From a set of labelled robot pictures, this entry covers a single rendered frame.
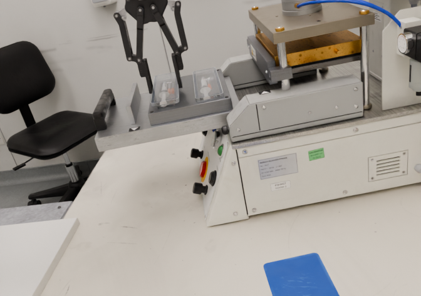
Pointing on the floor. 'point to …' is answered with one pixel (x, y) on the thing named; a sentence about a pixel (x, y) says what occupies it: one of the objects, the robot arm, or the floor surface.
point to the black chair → (36, 69)
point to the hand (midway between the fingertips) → (163, 74)
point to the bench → (225, 234)
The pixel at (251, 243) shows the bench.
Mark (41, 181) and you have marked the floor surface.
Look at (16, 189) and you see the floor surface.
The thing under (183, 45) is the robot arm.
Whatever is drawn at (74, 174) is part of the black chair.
